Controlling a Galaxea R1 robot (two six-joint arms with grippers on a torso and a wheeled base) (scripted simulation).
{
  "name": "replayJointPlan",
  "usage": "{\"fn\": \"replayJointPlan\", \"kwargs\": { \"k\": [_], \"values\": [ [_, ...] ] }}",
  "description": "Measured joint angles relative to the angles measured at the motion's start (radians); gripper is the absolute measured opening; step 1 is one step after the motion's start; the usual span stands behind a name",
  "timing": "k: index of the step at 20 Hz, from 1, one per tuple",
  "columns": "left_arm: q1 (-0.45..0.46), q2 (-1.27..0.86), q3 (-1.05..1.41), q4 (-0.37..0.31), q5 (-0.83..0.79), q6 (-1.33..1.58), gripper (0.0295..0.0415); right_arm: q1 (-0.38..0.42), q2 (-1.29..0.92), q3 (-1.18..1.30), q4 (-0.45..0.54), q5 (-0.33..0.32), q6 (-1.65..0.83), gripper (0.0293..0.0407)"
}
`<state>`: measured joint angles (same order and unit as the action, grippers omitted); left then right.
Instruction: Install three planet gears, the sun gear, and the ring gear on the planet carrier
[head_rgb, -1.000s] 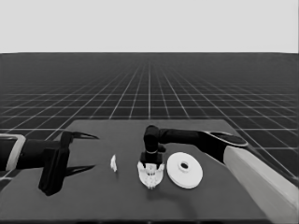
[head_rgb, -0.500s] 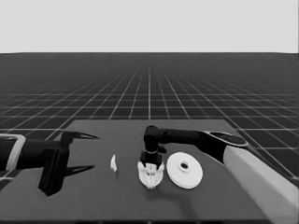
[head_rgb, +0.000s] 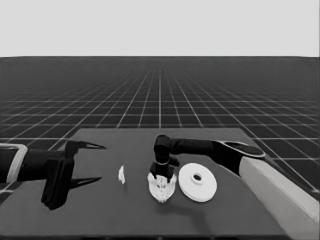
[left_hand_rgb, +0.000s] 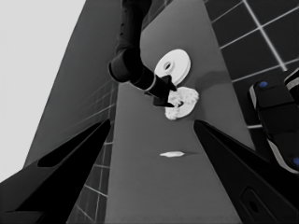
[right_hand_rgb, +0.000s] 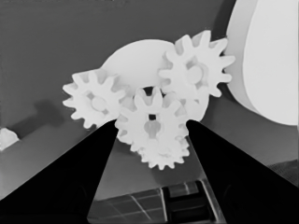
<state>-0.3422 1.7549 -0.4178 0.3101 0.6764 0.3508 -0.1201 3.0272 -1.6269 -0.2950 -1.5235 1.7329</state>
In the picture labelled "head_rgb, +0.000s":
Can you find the large thick white disc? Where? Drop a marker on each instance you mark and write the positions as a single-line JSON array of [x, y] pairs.
[[200, 191]]

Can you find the small white T-shaped piece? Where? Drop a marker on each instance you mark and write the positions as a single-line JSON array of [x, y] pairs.
[[121, 175]]

